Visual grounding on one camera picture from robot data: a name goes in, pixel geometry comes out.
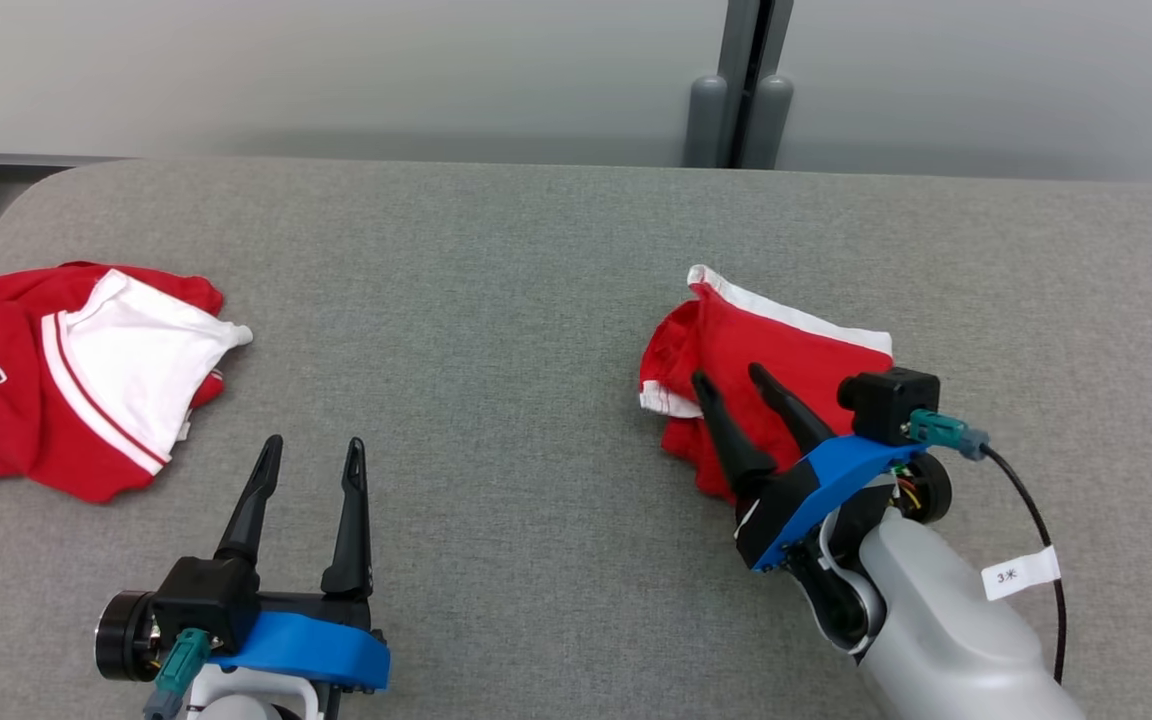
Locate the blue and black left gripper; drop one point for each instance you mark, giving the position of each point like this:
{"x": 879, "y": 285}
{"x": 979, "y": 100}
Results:
{"x": 316, "y": 645}

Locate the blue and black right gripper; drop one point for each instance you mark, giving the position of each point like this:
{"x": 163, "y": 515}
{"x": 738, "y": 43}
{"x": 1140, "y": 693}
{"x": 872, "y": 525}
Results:
{"x": 796, "y": 500}

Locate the red shirt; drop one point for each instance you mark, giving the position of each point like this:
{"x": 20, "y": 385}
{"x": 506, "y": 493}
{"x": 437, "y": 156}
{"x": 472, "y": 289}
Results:
{"x": 766, "y": 350}

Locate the red jersey with white sleeves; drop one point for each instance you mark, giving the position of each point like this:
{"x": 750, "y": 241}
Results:
{"x": 26, "y": 400}

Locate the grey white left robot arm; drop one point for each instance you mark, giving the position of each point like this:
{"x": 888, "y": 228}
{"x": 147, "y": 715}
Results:
{"x": 246, "y": 700}

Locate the black round right gripper motor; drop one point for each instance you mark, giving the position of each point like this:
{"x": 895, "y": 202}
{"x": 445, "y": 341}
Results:
{"x": 931, "y": 490}

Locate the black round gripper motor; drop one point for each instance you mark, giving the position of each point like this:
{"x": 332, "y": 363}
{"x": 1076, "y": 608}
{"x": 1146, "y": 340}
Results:
{"x": 121, "y": 635}
{"x": 931, "y": 490}

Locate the black round left gripper motor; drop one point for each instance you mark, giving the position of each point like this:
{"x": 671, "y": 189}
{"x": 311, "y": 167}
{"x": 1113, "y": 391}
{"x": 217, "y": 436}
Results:
{"x": 121, "y": 635}

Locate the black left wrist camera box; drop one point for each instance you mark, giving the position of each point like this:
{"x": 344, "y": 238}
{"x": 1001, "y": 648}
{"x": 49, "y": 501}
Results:
{"x": 206, "y": 600}

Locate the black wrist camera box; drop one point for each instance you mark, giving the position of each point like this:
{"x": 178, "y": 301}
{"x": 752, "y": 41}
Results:
{"x": 886, "y": 405}
{"x": 206, "y": 600}

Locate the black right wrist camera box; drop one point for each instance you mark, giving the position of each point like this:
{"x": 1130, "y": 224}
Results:
{"x": 886, "y": 405}

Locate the teal right camera connector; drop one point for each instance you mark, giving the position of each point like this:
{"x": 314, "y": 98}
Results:
{"x": 941, "y": 430}

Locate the teal camera connector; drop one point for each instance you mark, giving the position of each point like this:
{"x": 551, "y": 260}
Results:
{"x": 941, "y": 430}
{"x": 181, "y": 665}

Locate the teal left camera connector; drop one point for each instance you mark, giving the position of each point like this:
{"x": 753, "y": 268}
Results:
{"x": 181, "y": 665}

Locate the grey metal partition post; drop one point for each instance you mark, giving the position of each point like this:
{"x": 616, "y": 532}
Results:
{"x": 736, "y": 80}

